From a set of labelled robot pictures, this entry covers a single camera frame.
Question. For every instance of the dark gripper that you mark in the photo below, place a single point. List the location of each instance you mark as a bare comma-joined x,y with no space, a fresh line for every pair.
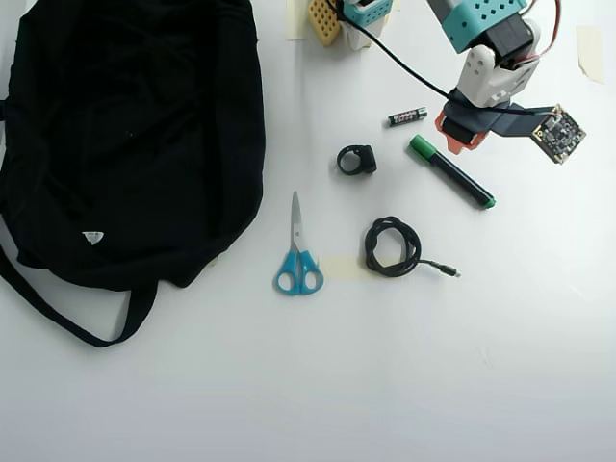
456,132

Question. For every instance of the green black marker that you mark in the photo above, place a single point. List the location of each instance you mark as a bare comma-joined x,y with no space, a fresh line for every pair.
450,171

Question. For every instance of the white teal robot arm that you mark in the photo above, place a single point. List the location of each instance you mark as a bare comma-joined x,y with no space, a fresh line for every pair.
481,29

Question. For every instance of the teal white robot base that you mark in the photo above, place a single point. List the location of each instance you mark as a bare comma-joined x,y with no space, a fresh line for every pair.
366,19

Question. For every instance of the black fabric bag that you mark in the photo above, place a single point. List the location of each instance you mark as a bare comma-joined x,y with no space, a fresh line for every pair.
125,154

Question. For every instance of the black AAA battery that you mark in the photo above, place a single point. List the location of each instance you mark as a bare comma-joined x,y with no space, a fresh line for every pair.
407,117

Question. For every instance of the curled beige masking tape piece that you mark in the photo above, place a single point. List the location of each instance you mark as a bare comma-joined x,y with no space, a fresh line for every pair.
591,52

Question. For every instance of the short beige masking tape piece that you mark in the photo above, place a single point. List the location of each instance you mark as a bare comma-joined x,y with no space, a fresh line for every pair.
339,265

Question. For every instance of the yellow perforated block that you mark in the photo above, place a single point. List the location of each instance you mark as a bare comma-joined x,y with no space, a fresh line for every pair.
323,21

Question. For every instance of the long beige masking tape strip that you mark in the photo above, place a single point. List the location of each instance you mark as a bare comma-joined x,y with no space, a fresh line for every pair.
297,21

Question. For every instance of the bare camera circuit board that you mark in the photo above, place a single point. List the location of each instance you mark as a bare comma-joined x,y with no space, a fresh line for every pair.
560,135

